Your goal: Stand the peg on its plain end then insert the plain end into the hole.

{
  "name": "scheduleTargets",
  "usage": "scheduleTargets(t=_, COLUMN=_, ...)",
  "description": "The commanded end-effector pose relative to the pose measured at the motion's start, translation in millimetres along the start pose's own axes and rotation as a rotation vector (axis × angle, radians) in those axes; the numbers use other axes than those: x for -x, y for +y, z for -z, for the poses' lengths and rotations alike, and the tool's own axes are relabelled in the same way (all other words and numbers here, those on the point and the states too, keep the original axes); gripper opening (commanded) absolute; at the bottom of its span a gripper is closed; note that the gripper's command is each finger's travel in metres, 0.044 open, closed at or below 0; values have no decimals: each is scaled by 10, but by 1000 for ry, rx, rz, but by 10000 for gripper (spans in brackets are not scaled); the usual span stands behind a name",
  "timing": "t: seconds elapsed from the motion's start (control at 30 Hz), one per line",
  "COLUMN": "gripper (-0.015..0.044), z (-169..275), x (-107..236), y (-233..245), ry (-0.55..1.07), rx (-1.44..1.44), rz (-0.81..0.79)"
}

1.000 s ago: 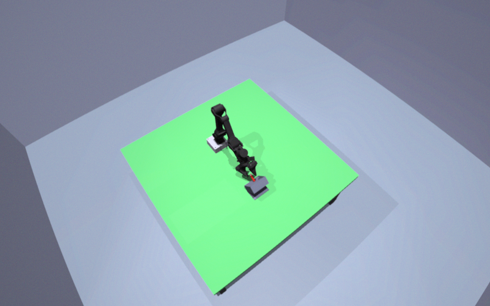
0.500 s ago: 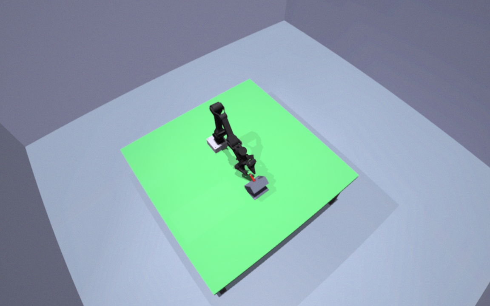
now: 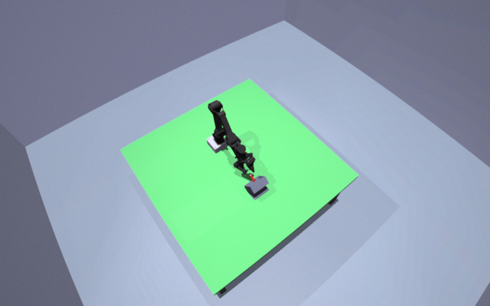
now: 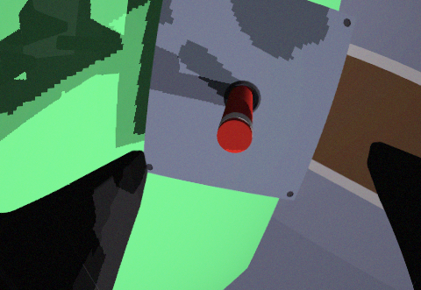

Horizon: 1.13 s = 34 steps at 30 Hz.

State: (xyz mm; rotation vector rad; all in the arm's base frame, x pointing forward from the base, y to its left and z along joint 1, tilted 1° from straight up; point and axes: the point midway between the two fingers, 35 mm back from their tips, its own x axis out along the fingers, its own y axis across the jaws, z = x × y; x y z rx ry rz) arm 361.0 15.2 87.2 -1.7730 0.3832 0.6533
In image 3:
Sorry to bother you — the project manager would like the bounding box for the grey panel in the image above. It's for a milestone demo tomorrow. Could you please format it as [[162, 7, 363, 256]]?
[[244, 176, 269, 200]]

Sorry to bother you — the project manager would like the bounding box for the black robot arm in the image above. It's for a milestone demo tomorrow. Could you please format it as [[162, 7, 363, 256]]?
[[208, 100, 253, 159]]

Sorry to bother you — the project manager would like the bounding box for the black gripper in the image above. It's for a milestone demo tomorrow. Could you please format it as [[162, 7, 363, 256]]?
[[234, 152, 255, 174]]

